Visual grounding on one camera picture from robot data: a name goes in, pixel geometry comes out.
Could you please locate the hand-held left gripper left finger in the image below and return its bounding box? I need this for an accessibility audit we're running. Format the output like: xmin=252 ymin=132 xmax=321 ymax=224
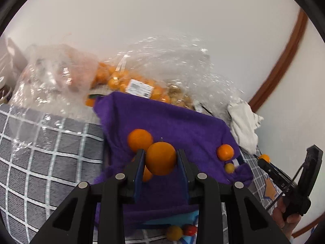
xmin=30 ymin=149 xmax=146 ymax=244

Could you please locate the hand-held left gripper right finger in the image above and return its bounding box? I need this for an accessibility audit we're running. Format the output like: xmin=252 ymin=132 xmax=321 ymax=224
xmin=176 ymin=149 xmax=291 ymax=244

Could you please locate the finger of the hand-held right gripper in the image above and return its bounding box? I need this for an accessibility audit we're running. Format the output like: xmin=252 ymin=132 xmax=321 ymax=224
xmin=258 ymin=159 xmax=297 ymax=196

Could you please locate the large orange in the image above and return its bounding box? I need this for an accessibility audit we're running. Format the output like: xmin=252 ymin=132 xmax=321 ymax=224
xmin=145 ymin=142 xmax=177 ymax=176

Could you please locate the person's right hand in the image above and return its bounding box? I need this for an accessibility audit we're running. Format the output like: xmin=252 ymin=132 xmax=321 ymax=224
xmin=273 ymin=198 xmax=302 ymax=239

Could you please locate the purple towel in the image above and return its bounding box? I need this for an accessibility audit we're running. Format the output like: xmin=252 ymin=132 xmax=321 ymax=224
xmin=93 ymin=91 xmax=254 ymax=234

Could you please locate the red cherry tomato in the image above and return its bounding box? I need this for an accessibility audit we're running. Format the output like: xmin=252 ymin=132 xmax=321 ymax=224
xmin=182 ymin=224 xmax=198 ymax=236

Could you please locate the white cloth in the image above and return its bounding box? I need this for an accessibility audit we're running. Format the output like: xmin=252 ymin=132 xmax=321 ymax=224
xmin=227 ymin=101 xmax=264 ymax=154

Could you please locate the yellow-green cherry tomato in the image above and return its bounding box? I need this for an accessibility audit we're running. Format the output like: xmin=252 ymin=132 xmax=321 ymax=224
xmin=166 ymin=225 xmax=184 ymax=241

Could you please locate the large clear plastic bag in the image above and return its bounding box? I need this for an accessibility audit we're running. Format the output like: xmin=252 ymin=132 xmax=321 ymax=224
xmin=142 ymin=34 xmax=244 ymax=117

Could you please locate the clear bag of oranges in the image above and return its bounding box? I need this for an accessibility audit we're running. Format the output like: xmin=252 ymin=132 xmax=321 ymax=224
xmin=86 ymin=53 xmax=198 ymax=108

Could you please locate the grey checkered blanket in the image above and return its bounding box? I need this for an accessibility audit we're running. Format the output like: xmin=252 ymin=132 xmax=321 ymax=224
xmin=0 ymin=104 xmax=285 ymax=244

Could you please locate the crumpled clear plastic bag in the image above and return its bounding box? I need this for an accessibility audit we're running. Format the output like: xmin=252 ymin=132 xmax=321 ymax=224
xmin=9 ymin=43 xmax=102 ymax=143

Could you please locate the brown wooden door frame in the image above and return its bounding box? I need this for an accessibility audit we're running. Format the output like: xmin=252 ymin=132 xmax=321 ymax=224
xmin=247 ymin=8 xmax=309 ymax=112

